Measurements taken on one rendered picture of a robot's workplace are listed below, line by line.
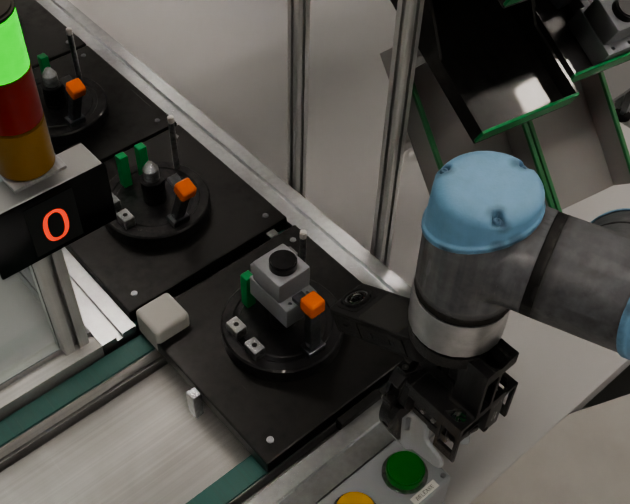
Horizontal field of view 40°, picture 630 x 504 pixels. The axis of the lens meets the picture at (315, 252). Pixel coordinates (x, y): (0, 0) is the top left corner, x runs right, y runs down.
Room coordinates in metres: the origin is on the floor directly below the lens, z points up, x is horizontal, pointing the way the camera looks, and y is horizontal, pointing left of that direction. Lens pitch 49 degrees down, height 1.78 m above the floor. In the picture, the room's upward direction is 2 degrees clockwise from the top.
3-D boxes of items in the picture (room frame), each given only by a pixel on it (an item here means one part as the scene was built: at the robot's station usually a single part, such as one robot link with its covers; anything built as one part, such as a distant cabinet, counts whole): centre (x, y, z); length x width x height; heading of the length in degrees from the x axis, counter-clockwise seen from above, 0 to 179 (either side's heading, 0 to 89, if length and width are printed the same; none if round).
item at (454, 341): (0.41, -0.11, 1.26); 0.08 x 0.08 x 0.05
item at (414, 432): (0.40, -0.10, 1.07); 0.06 x 0.03 x 0.09; 43
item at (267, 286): (0.60, 0.04, 1.06); 0.08 x 0.04 x 0.07; 43
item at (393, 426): (0.41, -0.08, 1.12); 0.05 x 0.02 x 0.09; 133
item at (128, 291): (0.78, 0.21, 1.01); 0.24 x 0.24 x 0.13; 43
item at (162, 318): (0.60, 0.17, 0.97); 0.05 x 0.05 x 0.04; 43
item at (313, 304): (0.56, 0.00, 1.04); 0.04 x 0.02 x 0.08; 43
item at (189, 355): (0.59, 0.03, 0.96); 0.24 x 0.24 x 0.02; 43
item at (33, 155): (0.55, 0.25, 1.28); 0.05 x 0.05 x 0.05
